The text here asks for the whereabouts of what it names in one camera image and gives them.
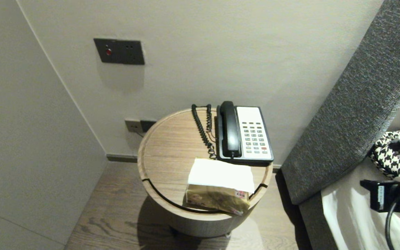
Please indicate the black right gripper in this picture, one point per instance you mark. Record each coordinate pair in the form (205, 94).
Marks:
(394, 198)

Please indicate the gold tissue box white tissue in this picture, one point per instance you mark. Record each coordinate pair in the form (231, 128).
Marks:
(221, 177)

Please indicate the black white houndstooth pillow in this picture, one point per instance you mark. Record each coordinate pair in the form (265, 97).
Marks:
(391, 159)

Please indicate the grey fabric bed base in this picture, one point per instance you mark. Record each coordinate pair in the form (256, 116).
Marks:
(313, 225)

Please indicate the grey fabric headboard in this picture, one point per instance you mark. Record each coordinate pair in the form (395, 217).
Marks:
(359, 104)

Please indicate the white and black telephone base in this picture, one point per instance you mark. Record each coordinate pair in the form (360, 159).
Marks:
(252, 139)

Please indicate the black telephone handset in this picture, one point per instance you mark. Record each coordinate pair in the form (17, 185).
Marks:
(229, 132)

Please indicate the round wooden side table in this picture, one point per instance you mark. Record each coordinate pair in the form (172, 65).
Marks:
(172, 146)

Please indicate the black wall socket plate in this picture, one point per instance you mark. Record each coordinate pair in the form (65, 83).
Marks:
(148, 125)

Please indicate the grey wall socket plate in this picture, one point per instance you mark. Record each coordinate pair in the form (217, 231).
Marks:
(132, 125)

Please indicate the dark wall switch panel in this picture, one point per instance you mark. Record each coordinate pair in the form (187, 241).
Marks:
(120, 52)

